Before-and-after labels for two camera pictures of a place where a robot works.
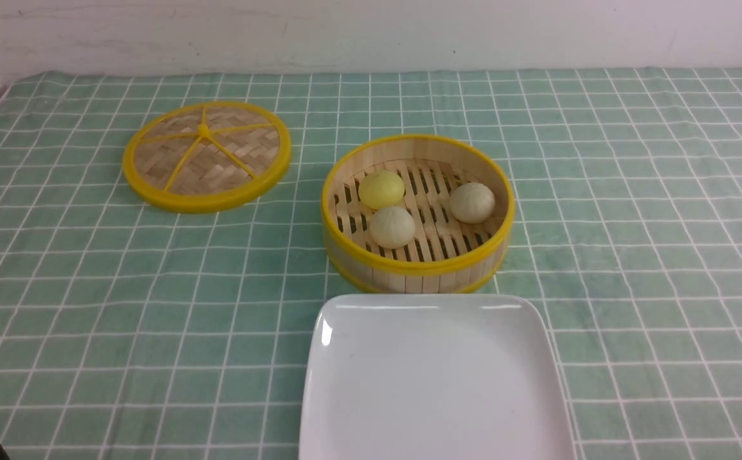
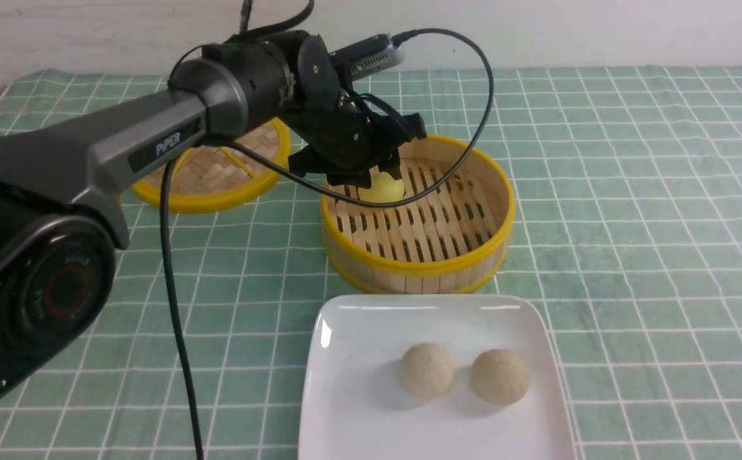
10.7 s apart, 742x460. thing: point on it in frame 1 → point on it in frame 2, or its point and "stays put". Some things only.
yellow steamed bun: [381, 189] stays put
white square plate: [432, 376] stays put
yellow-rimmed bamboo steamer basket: [417, 214] stays put
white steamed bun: [392, 227] → [427, 370]
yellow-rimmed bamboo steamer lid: [206, 156] stays put
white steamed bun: [472, 202] → [500, 376]
